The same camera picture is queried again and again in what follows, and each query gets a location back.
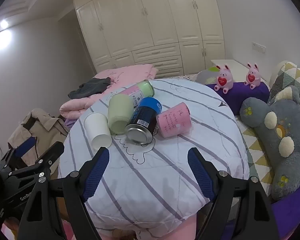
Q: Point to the pink and green cup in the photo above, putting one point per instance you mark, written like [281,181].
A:
[140,90]

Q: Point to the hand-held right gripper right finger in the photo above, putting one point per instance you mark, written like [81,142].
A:
[201,173]

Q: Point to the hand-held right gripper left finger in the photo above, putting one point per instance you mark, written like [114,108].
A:
[96,173]

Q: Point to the white striped quilt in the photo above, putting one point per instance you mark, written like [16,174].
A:
[165,175]

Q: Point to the ceiling light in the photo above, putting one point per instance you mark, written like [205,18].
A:
[4,24]

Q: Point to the white paper cup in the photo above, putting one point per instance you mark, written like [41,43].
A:
[96,127]

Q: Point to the cream wardrobe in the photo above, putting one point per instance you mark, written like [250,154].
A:
[145,17]

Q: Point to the purple cushion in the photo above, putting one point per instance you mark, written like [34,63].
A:
[240,95]

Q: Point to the white nightstand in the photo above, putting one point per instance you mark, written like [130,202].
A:
[235,65]

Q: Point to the black can with blue lid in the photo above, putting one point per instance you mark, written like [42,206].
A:
[142,117]

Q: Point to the pink blanket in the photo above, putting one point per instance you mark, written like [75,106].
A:
[130,73]

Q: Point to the beige jacket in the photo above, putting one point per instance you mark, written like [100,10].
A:
[42,127]

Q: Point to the grey and green plush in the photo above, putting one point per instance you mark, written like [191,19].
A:
[205,76]

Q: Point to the grey dinosaur plush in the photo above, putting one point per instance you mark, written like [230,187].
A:
[272,135]

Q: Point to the dark grey garment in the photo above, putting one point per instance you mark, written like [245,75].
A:
[90,87]

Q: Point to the wall socket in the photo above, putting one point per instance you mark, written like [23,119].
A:
[259,47]

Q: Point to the triangle pattern bedsheet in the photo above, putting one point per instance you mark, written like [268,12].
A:
[255,155]

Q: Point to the patchwork quilted pillow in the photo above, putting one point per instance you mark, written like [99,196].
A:
[292,75]

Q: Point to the light green cup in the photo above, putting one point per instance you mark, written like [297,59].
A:
[118,110]

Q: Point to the purple bedsheet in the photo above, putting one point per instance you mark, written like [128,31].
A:
[290,212]

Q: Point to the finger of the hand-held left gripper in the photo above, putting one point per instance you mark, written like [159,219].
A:
[25,147]
[51,155]

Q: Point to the pink bunny plush toy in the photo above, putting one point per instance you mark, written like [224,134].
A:
[252,76]
[223,80]

